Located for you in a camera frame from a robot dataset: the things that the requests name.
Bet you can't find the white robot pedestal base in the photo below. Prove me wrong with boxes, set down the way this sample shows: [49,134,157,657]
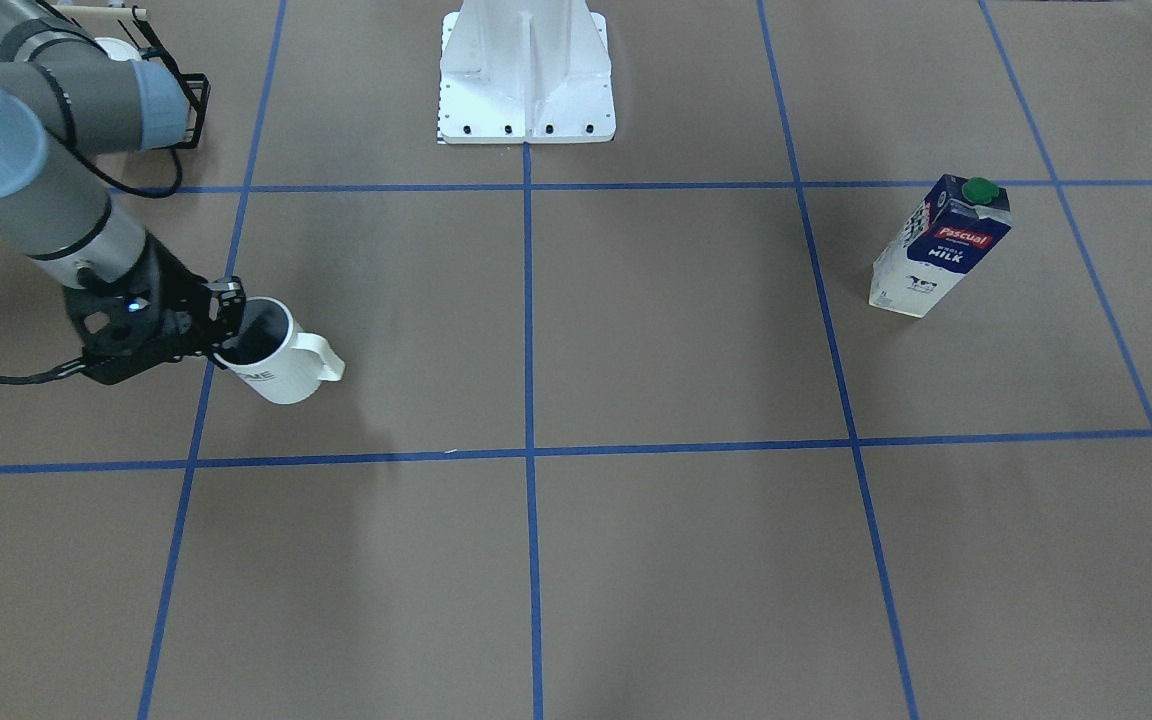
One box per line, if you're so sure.
[435,1,617,145]

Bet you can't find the blue Pascual milk carton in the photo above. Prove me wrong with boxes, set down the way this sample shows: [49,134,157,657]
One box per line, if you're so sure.
[867,174,1014,318]

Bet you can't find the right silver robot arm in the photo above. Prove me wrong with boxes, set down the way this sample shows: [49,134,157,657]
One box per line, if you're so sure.
[0,1,247,386]

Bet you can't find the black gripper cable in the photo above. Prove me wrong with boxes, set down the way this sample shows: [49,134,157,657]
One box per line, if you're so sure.
[0,60,184,386]

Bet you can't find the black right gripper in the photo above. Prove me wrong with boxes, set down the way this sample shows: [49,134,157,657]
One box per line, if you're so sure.
[63,240,247,386]

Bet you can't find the black wire mug rack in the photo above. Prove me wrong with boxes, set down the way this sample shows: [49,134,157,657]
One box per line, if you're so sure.
[128,3,211,150]

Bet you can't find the white ribbed HOME mug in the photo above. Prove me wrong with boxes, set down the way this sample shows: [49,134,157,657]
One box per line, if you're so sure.
[215,297,346,406]

